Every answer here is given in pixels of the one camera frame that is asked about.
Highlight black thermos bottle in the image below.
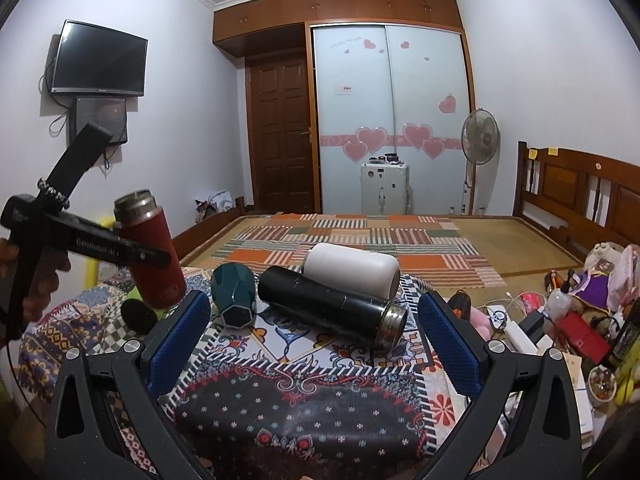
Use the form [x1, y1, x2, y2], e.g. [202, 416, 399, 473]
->
[257, 266, 408, 350]

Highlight red box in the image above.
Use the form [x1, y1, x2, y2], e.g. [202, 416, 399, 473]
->
[555, 312, 610, 365]

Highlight plush toy purple clothes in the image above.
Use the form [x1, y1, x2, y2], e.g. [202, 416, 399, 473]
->
[570, 242, 639, 313]

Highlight small black wall monitor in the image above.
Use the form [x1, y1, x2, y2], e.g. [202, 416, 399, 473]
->
[67, 96, 128, 146]

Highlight yellow foam padded rail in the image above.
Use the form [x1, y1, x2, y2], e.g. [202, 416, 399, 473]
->
[84, 217, 115, 289]

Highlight small bowl with snacks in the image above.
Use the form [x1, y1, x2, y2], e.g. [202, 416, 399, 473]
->
[586, 365, 617, 406]

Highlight dark green faceted cup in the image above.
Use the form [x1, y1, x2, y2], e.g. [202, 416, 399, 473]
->
[210, 262, 257, 330]

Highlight striped orange bed mat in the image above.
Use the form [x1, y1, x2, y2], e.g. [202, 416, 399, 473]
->
[201, 214, 504, 289]

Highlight clear bottle black cap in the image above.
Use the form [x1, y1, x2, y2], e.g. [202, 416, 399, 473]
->
[544, 270, 573, 322]

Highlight white standing fan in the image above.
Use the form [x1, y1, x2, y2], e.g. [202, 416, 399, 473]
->
[460, 107, 501, 216]

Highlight white power strip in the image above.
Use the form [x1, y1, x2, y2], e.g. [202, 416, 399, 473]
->
[487, 304, 553, 356]

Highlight patchwork patterned cloth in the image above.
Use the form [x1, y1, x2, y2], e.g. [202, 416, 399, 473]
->
[16, 273, 464, 479]

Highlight wardrobe with heart stickers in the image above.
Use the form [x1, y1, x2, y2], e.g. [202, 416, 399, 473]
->
[213, 0, 474, 212]

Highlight red thermos steel rim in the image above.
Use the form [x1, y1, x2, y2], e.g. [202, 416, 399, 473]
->
[114, 190, 186, 310]

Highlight dark wooden door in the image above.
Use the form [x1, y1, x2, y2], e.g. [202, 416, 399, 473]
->
[246, 49, 316, 214]

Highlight white small appliance cabinet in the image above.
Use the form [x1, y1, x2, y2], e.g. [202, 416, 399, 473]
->
[360, 153, 410, 216]

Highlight white thermos bottle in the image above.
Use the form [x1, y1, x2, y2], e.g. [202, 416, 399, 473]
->
[303, 243, 400, 300]

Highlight bag on floor corner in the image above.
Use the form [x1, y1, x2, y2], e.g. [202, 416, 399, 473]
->
[195, 190, 234, 223]

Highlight wooden bed footboard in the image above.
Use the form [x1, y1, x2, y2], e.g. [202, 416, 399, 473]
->
[172, 196, 246, 260]

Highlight wooden bed headboard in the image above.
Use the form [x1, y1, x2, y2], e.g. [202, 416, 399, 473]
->
[513, 141, 639, 258]

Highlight lime green bottle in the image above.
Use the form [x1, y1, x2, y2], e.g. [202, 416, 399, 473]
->
[120, 298, 166, 336]

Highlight wall mounted black television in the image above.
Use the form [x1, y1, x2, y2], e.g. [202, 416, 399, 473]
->
[50, 20, 149, 96]

